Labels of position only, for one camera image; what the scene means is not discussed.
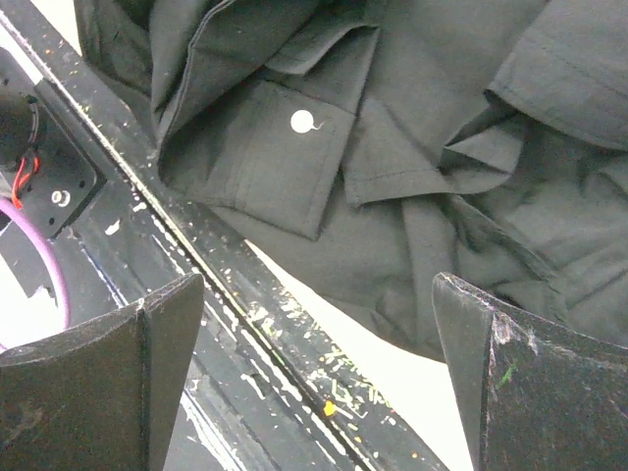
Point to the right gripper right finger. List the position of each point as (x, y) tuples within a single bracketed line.
[(531, 394)]

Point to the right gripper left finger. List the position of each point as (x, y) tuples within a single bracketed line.
[(103, 395)]

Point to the black shirt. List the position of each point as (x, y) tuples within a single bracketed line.
[(366, 146)]

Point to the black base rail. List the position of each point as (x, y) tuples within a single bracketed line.
[(266, 388)]

